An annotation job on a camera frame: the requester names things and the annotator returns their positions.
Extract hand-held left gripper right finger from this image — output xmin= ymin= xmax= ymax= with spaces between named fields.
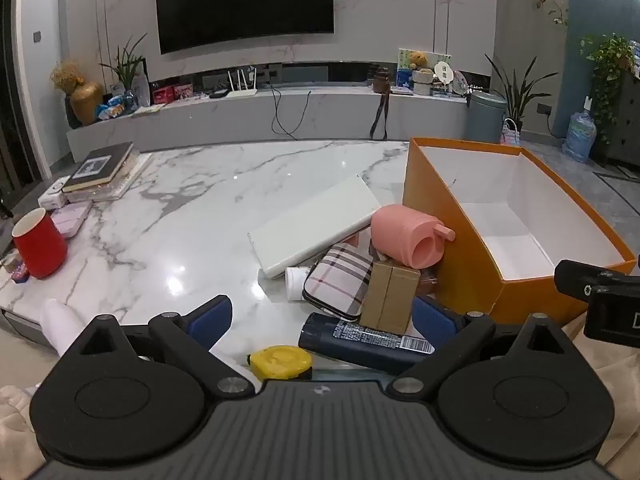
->
xmin=390 ymin=296 xmax=566 ymax=403

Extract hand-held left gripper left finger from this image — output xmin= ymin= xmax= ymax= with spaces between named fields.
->
xmin=75 ymin=295 xmax=256 ymax=403

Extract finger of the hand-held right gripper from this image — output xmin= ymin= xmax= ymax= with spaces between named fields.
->
xmin=554 ymin=259 xmax=640 ymax=307

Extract orange cardboard box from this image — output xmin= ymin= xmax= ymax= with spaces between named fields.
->
xmin=402 ymin=136 xmax=637 ymax=328

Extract yellow tape measure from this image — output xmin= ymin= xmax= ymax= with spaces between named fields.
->
xmin=246 ymin=345 xmax=315 ymax=381

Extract dark blue bottle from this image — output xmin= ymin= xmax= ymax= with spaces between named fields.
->
xmin=298 ymin=311 xmax=436 ymax=375

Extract pink plastic cup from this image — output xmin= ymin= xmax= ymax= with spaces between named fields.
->
xmin=371 ymin=204 xmax=457 ymax=270

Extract small brown cardboard box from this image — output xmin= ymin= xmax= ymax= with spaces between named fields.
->
xmin=359 ymin=259 xmax=422 ymax=336

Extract beige cloth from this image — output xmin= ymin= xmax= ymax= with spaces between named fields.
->
xmin=0 ymin=385 xmax=46 ymax=480
xmin=562 ymin=330 xmax=640 ymax=467

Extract small white bottle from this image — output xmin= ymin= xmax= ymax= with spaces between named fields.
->
xmin=285 ymin=266 xmax=313 ymax=302

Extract plaid case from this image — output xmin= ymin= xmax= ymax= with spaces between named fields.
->
xmin=301 ymin=242 xmax=376 ymax=322

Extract long white box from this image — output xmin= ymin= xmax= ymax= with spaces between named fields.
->
xmin=247 ymin=174 xmax=383 ymax=280

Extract blue water jug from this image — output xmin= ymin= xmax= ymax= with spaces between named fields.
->
xmin=562 ymin=97 xmax=598 ymax=163

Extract stack of books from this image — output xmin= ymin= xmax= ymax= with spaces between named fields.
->
xmin=65 ymin=152 xmax=153 ymax=203

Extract dark cabinet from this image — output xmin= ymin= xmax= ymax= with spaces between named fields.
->
xmin=595 ymin=67 xmax=640 ymax=181

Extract pink case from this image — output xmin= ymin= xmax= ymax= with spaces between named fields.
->
xmin=50 ymin=201 xmax=93 ymax=237

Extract grey trash can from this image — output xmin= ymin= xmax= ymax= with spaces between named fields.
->
xmin=466 ymin=91 xmax=508 ymax=142

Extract red cup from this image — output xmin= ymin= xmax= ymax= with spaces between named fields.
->
xmin=12 ymin=207 xmax=69 ymax=280

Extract long leaf potted plant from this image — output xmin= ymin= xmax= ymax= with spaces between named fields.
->
xmin=485 ymin=52 xmax=561 ymax=131

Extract black notebook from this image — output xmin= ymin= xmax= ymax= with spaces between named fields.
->
xmin=62 ymin=141 xmax=136 ymax=193

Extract grey tv bench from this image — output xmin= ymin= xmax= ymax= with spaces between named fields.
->
xmin=66 ymin=85 xmax=471 ymax=163

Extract small white box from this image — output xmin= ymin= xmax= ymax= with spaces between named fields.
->
xmin=37 ymin=176 xmax=72 ymax=211

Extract small patterned tin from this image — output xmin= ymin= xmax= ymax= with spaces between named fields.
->
xmin=0 ymin=252 xmax=30 ymax=286

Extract green vine plant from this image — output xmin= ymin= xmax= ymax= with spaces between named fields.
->
xmin=580 ymin=34 xmax=638 ymax=143

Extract red boxes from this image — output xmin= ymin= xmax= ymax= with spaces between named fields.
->
xmin=152 ymin=85 xmax=193 ymax=106

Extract white router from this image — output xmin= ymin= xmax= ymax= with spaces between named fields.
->
xmin=226 ymin=66 xmax=258 ymax=98

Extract blue snack bag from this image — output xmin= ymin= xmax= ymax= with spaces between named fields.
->
xmin=97 ymin=95 xmax=128 ymax=121

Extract white round fan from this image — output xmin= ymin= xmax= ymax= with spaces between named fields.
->
xmin=434 ymin=61 xmax=455 ymax=95

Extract gold vase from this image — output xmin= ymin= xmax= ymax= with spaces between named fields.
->
xmin=70 ymin=81 xmax=104 ymax=127

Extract colourful picture board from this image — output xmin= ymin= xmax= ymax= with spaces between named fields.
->
xmin=397 ymin=48 xmax=451 ymax=88

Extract green potted plant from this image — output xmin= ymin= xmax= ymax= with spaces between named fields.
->
xmin=99 ymin=34 xmax=148 ymax=96

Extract dried flowers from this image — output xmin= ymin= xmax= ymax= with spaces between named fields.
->
xmin=50 ymin=60 xmax=86 ymax=95

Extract black television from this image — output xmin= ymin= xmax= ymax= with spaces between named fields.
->
xmin=155 ymin=0 xmax=335 ymax=55

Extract black cable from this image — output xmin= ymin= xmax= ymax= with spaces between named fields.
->
xmin=270 ymin=80 xmax=313 ymax=137

